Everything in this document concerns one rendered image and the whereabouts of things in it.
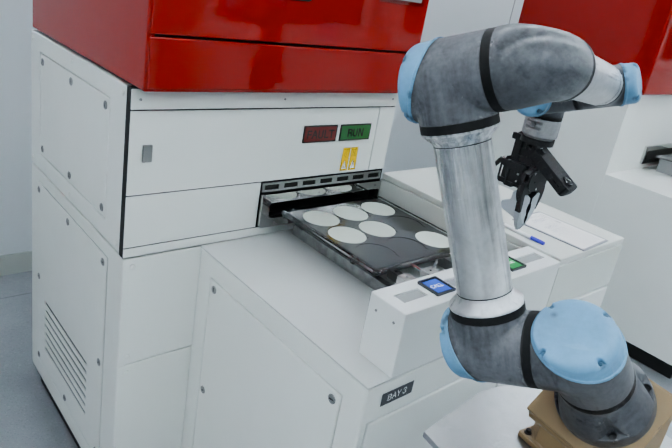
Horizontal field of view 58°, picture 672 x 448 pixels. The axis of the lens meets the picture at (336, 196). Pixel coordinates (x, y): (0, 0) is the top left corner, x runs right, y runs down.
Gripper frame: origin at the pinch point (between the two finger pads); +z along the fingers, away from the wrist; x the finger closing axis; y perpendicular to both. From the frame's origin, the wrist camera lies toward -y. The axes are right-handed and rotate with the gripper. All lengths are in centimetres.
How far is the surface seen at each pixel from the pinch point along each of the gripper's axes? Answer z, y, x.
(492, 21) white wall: -30, 204, -265
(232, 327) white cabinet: 37, 40, 46
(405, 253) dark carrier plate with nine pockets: 16.0, 22.5, 9.7
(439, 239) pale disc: 16.0, 24.7, -6.3
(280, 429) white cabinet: 50, 17, 46
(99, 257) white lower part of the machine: 30, 72, 66
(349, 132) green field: -4, 58, 2
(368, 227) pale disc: 16.0, 37.8, 7.8
